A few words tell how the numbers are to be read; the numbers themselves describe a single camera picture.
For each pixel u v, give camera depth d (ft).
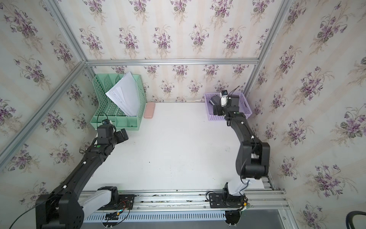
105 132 2.02
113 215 2.35
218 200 2.40
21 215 1.13
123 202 2.37
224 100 2.63
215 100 3.79
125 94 3.15
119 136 2.45
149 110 3.81
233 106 2.25
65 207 1.26
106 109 3.88
